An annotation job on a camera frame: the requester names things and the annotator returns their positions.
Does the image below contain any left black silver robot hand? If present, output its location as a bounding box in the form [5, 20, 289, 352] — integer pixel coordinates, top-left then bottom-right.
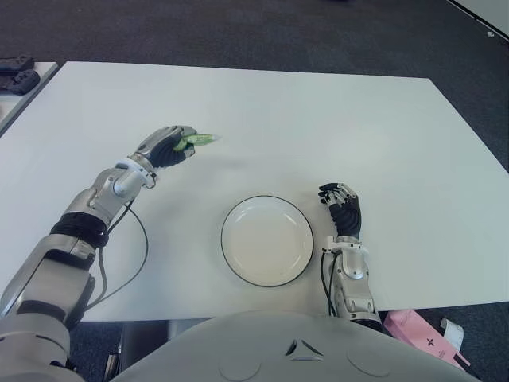
[134, 125, 198, 170]

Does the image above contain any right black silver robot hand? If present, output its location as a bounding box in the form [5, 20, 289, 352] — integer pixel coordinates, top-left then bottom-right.
[317, 182, 363, 240]

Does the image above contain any green white toothpaste tube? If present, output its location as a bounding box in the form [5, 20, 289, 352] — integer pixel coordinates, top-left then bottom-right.
[173, 133, 221, 151]

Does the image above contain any white plate with black rim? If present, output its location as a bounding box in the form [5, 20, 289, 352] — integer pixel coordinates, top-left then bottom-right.
[220, 194, 315, 288]

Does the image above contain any pink cardboard box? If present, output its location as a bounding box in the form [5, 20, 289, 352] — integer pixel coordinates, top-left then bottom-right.
[383, 309, 472, 367]

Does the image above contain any white side table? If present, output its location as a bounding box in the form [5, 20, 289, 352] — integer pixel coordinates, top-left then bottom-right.
[0, 60, 60, 136]

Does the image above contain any grey robot torso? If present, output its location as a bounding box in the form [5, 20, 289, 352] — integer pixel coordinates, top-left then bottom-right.
[113, 310, 478, 382]

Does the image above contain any large black game controller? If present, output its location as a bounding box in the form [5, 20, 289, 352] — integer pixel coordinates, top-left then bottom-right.
[0, 69, 41, 95]

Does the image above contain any white paper tag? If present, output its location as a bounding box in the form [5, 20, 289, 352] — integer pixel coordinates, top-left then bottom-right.
[439, 318, 465, 353]

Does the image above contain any small black game controller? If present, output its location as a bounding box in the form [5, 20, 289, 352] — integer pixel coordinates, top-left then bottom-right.
[0, 55, 35, 72]

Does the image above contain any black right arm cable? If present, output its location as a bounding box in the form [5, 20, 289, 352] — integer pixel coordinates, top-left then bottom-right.
[321, 250, 339, 318]

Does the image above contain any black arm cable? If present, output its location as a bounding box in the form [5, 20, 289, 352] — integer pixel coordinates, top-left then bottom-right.
[321, 250, 339, 318]
[85, 201, 150, 311]

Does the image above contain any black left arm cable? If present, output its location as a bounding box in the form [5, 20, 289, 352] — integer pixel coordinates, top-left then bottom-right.
[85, 201, 150, 311]

